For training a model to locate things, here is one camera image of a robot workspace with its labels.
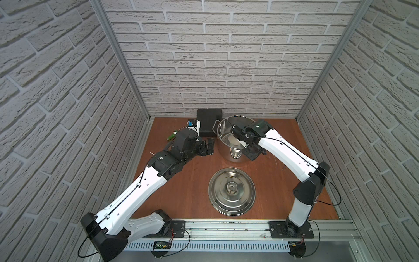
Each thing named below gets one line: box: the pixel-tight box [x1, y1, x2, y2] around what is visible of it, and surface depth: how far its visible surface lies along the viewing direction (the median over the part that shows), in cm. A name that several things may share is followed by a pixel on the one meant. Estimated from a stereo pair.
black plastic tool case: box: [196, 108, 223, 137], surface depth 119 cm
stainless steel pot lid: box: [207, 167, 257, 217], surface depth 87 cm
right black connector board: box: [288, 241, 307, 260], surface depth 72 cm
